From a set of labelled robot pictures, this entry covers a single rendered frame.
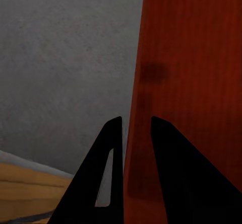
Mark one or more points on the door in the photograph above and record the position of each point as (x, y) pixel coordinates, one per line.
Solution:
(26, 193)

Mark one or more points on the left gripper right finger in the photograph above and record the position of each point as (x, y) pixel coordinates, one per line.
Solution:
(194, 191)

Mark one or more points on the storage box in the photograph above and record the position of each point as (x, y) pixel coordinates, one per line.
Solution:
(188, 72)

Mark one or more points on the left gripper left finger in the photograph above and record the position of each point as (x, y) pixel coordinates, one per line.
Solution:
(77, 206)

